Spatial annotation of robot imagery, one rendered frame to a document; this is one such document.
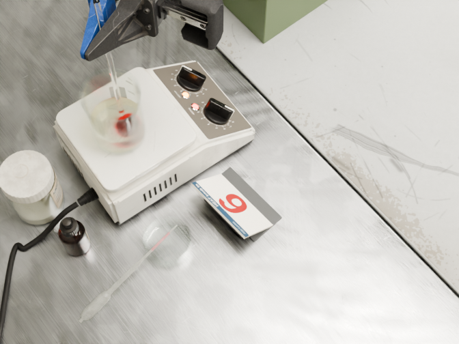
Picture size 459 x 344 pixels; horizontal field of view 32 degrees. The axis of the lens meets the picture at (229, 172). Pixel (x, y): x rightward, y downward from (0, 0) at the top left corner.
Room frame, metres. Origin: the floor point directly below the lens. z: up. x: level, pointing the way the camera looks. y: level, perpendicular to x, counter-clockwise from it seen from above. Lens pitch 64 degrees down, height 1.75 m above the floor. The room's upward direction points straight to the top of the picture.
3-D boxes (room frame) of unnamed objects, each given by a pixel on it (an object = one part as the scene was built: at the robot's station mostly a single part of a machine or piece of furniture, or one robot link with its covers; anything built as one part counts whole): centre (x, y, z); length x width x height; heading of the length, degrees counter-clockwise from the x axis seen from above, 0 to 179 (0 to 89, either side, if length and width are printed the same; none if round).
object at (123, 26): (0.43, 0.10, 1.16); 0.07 x 0.04 x 0.06; 154
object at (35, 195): (0.38, 0.22, 0.94); 0.06 x 0.06 x 0.08
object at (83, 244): (0.33, 0.17, 0.93); 0.03 x 0.03 x 0.07
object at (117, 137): (0.43, 0.12, 1.03); 0.07 x 0.06 x 0.08; 41
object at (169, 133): (0.44, 0.12, 0.98); 0.12 x 0.12 x 0.01; 36
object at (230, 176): (0.38, -0.01, 0.92); 0.09 x 0.06 x 0.04; 42
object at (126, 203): (0.45, 0.09, 0.94); 0.22 x 0.13 x 0.08; 126
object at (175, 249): (0.33, 0.07, 0.91); 0.06 x 0.06 x 0.02
